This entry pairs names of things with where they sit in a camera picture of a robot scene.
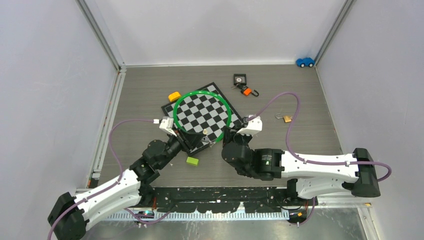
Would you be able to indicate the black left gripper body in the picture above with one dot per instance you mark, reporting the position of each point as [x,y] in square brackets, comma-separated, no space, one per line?
[184,142]

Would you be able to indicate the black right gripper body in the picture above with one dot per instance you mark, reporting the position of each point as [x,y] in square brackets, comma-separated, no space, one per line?
[238,138]

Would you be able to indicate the silver cable lock keys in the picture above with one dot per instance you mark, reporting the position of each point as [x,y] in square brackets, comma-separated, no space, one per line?
[207,141]

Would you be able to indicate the green cable lock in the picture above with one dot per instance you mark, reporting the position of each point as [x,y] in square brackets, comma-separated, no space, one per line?
[172,110]

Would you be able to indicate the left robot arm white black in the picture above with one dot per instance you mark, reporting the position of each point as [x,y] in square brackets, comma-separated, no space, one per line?
[72,216]

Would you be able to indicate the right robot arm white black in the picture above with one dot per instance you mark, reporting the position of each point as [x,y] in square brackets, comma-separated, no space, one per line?
[307,175]

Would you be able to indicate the lime green block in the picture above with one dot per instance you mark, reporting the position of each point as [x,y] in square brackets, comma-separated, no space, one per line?
[192,161]

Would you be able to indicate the black white chessboard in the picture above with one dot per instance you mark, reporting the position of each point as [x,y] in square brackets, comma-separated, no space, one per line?
[200,111]

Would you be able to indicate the yellow toy block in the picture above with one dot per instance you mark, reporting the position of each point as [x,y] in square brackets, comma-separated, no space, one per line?
[174,96]

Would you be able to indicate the orange black padlock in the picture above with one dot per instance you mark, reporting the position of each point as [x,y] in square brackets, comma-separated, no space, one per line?
[246,91]

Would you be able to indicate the brass padlock with steel shackle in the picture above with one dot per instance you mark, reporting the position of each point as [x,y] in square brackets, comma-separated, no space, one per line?
[285,118]

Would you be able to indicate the blue toy car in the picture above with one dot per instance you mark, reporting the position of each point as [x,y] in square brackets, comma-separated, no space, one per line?
[305,62]

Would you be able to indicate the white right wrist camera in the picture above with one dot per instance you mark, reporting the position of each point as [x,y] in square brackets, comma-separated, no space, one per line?
[250,126]

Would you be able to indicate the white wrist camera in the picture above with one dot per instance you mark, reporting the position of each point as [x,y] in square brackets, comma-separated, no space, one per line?
[250,126]
[166,124]

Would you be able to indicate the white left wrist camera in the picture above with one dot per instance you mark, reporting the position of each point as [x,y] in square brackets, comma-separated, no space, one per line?
[166,124]

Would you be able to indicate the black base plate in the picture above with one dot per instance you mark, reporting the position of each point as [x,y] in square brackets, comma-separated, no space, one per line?
[220,200]

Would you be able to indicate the aluminium frame rail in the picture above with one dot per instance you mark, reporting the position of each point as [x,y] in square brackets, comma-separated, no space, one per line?
[95,206]

